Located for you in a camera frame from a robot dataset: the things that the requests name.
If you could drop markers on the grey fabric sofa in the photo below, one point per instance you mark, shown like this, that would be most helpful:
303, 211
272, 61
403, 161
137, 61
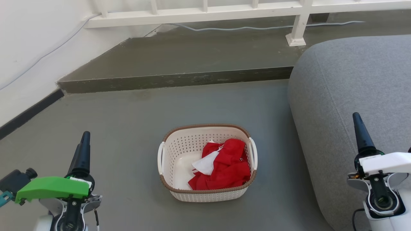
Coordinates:
353, 89

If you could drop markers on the red garment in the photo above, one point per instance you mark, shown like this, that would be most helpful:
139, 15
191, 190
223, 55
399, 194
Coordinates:
228, 166

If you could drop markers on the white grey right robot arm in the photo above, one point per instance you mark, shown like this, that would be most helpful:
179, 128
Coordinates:
382, 199

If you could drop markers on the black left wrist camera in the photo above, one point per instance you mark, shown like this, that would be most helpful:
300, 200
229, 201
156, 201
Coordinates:
14, 181

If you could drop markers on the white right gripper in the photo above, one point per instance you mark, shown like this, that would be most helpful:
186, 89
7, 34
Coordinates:
385, 162

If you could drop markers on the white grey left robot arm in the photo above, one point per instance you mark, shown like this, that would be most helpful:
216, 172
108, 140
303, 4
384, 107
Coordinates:
69, 215

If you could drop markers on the white wooden railing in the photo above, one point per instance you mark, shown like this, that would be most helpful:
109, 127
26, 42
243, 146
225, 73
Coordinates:
199, 14

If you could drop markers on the black baseboard strip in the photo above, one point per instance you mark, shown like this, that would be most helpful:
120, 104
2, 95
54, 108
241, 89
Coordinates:
29, 113

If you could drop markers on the white garment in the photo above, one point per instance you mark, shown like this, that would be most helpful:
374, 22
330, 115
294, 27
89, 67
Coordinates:
205, 164

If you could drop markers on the white brown-rimmed laundry basket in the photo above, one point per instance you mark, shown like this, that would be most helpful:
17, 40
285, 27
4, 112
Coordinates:
179, 154

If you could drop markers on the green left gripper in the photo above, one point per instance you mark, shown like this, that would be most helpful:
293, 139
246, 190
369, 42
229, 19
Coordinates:
51, 188

